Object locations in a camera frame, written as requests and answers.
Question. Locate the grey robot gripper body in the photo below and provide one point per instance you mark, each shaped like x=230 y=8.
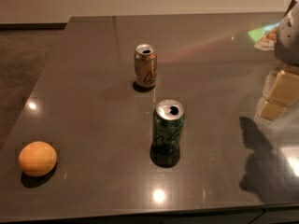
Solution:
x=289 y=42

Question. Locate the green soda can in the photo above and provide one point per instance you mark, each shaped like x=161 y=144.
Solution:
x=168 y=121

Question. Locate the orange soda can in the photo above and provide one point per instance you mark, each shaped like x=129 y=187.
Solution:
x=145 y=66

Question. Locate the orange fruit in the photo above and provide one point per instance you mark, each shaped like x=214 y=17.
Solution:
x=37 y=159

